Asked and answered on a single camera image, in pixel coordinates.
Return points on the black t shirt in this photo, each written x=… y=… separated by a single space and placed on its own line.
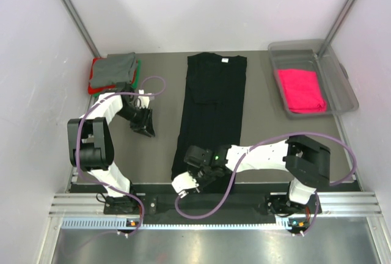
x=213 y=105

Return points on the aluminium frame post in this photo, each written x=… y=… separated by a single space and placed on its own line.
x=336 y=25
x=78 y=22

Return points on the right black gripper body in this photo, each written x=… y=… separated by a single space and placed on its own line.
x=204 y=176

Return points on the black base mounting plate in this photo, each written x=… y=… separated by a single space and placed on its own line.
x=247 y=203

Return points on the folded grey t shirt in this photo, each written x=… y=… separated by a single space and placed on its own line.
x=114 y=69

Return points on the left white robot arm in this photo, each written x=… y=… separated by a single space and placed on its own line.
x=92 y=150

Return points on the folded green t shirt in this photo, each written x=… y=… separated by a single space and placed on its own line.
x=137 y=71

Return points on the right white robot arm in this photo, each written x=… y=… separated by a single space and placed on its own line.
x=307 y=160

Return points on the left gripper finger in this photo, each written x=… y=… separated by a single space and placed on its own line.
x=149 y=123
x=144 y=130

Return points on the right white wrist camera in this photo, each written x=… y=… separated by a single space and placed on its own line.
x=185 y=184

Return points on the clear plastic bin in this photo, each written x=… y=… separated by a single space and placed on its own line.
x=333 y=78

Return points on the aluminium rail frame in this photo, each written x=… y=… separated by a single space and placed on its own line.
x=350 y=229

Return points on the folded red t shirt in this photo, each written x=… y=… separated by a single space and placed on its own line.
x=93 y=88

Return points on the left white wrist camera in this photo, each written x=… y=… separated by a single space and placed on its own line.
x=143 y=100

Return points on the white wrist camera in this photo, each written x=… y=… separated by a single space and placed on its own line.
x=143 y=100
x=185 y=184

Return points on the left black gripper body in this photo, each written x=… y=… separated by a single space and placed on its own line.
x=135 y=115

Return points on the left aluminium frame post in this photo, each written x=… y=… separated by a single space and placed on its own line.
x=78 y=22

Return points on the right aluminium frame post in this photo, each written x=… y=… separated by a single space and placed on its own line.
x=336 y=25

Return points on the slotted cable duct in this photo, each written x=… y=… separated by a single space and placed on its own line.
x=130 y=224

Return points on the pink t shirt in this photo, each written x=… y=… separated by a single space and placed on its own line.
x=301 y=90

